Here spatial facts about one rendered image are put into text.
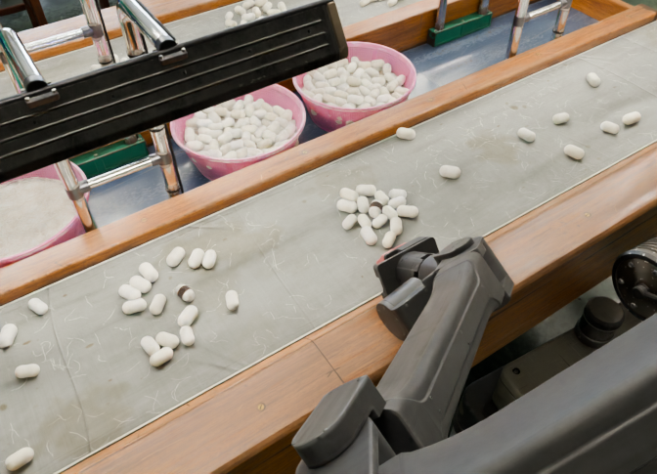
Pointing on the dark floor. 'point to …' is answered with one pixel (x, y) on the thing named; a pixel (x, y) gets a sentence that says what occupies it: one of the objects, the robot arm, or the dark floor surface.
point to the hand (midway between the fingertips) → (381, 265)
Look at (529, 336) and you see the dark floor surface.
